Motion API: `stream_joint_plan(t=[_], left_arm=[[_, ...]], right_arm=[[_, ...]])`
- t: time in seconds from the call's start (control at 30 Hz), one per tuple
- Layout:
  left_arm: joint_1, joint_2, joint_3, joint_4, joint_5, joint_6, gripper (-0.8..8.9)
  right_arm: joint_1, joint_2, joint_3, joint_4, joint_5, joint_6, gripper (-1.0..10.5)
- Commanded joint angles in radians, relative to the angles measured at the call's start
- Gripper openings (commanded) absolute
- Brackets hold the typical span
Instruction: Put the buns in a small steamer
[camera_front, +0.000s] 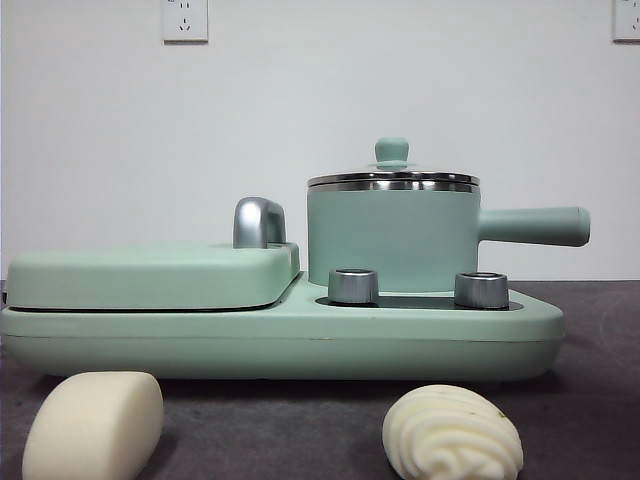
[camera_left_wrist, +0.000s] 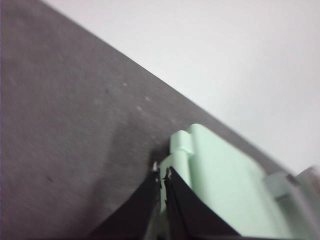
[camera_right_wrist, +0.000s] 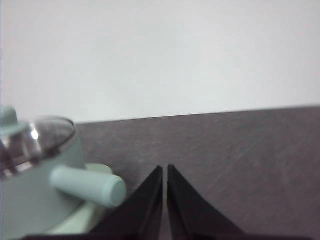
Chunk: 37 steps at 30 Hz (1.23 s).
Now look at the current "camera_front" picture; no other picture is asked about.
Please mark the glass pot lid green knob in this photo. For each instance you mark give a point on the glass pot lid green knob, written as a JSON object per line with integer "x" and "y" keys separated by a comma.
{"x": 392, "y": 150}

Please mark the white wall socket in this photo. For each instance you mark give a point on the white wall socket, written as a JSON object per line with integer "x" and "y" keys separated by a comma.
{"x": 627, "y": 20}
{"x": 185, "y": 20}

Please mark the swirled white steamed bun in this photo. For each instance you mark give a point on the swirled white steamed bun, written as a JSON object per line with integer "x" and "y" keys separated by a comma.
{"x": 450, "y": 435}

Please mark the silver control knob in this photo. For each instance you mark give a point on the silver control knob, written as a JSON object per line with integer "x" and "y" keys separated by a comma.
{"x": 352, "y": 287}
{"x": 481, "y": 290}

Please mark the black glossy control panel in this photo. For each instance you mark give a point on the black glossy control panel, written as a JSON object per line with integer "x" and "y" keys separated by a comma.
{"x": 415, "y": 301}

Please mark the mint green breakfast machine base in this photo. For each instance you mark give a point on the mint green breakfast machine base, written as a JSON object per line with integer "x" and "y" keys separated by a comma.
{"x": 300, "y": 340}

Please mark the smooth white steamed bun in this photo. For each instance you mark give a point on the smooth white steamed bun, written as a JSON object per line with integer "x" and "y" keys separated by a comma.
{"x": 90, "y": 430}

